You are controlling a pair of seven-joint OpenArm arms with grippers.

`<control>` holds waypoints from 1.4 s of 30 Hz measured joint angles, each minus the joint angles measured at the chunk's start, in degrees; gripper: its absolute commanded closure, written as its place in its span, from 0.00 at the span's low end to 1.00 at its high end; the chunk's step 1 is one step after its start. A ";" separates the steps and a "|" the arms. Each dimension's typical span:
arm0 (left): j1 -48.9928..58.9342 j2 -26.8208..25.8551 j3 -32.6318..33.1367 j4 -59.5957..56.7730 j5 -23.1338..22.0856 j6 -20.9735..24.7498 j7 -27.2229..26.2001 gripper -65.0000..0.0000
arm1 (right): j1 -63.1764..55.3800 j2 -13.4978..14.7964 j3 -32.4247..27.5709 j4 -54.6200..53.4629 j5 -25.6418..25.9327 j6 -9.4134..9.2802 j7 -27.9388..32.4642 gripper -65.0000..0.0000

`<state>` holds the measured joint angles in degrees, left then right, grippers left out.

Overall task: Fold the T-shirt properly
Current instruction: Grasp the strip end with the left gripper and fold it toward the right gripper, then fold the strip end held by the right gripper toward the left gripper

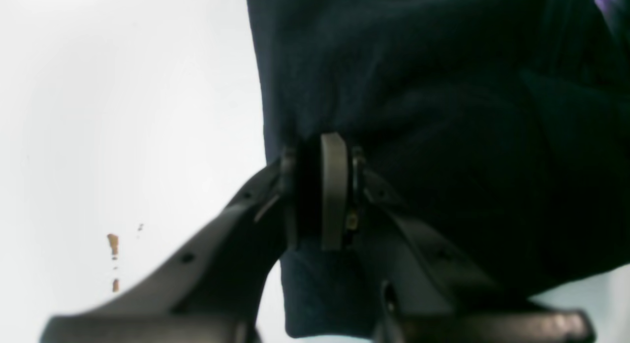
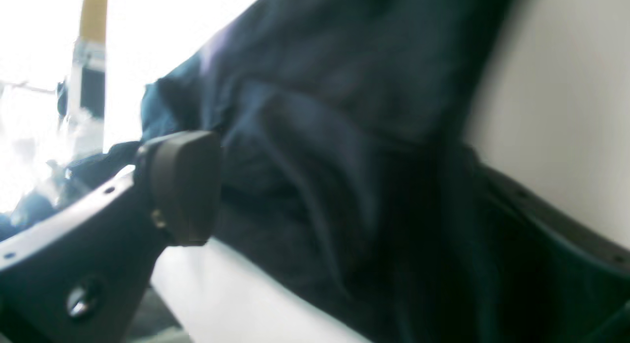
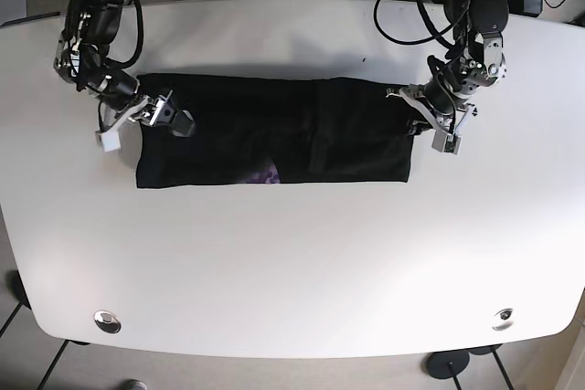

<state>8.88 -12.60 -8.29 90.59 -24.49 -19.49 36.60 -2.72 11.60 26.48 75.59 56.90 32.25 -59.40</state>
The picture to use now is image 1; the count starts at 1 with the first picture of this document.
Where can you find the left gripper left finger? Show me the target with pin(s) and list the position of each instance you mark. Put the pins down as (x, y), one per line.
(209, 290)

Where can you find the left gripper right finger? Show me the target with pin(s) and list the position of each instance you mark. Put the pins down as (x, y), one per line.
(426, 289)

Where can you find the black T-shirt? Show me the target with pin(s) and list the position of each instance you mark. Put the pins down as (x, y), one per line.
(503, 123)

